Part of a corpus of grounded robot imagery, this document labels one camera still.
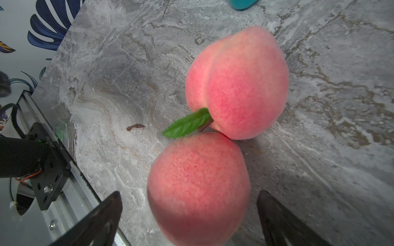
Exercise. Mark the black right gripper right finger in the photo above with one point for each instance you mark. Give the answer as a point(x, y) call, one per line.
point(281, 227)

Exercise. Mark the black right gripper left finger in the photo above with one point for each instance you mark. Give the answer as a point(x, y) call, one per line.
point(98, 228)

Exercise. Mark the pink peach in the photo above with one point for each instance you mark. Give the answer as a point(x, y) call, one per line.
point(198, 190)
point(238, 86)

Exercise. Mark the teal plastic basket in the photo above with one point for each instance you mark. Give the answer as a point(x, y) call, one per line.
point(241, 4)

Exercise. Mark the aluminium front rail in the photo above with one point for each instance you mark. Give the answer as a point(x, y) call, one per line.
point(77, 198)

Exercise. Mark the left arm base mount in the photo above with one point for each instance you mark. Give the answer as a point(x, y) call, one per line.
point(34, 157)

